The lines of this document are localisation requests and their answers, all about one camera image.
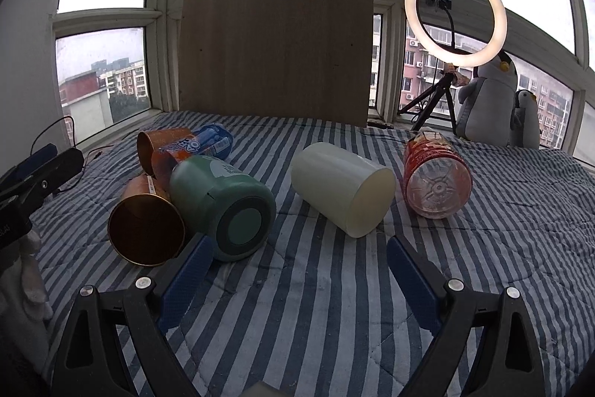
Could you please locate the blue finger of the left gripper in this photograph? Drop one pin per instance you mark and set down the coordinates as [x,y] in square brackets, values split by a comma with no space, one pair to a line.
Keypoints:
[35,161]

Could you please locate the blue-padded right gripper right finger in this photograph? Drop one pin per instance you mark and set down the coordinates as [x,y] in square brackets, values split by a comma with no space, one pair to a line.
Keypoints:
[507,361]

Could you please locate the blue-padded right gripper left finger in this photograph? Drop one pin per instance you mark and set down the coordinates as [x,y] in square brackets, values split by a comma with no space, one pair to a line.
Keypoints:
[90,359]

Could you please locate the green rabbit thermos cup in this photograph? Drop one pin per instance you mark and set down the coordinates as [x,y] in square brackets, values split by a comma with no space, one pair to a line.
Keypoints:
[224,203]

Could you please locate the orange paper cup far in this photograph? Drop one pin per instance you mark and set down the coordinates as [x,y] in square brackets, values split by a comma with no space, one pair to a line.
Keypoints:
[148,142]

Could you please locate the orange paper cup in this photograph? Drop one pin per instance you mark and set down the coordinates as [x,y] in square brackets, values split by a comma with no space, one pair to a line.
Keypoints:
[145,228]
[148,142]

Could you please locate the orange paper cup near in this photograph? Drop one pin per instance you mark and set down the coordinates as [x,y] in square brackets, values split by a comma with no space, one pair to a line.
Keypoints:
[145,228]

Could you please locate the cream white plastic cup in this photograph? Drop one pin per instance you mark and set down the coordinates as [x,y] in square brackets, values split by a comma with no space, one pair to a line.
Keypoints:
[351,191]

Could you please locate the white gloved left hand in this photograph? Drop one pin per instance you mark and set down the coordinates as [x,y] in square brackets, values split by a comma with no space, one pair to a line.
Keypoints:
[31,293]

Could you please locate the blue orange snack can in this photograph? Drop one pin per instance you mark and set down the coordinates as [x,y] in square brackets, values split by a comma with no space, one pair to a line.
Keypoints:
[211,140]

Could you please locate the red clear plastic bottle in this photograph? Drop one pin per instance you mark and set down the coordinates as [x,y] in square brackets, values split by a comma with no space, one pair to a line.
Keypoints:
[436,182]

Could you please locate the small penguin plush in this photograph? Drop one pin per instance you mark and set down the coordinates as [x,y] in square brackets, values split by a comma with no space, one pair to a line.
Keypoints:
[524,125]

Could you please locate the large penguin plush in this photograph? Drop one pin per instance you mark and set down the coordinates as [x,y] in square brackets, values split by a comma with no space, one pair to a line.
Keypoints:
[487,102]

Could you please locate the black tripod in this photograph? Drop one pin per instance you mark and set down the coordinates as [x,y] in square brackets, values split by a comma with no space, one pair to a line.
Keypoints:
[431,96]

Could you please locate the wooden board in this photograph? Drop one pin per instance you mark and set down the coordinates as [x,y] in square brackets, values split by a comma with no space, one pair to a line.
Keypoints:
[276,58]

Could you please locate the phone holder on gooseneck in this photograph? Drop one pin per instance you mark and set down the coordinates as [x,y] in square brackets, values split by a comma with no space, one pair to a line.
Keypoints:
[446,7]

